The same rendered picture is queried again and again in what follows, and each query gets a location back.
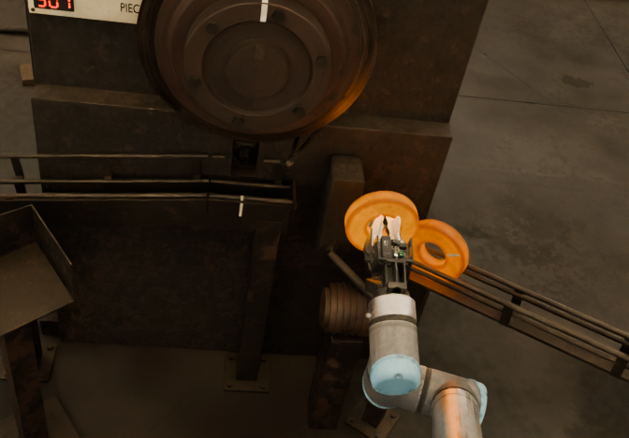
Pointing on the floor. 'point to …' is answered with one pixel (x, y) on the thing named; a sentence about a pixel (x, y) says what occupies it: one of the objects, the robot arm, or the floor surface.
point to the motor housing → (337, 351)
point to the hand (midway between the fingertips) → (383, 216)
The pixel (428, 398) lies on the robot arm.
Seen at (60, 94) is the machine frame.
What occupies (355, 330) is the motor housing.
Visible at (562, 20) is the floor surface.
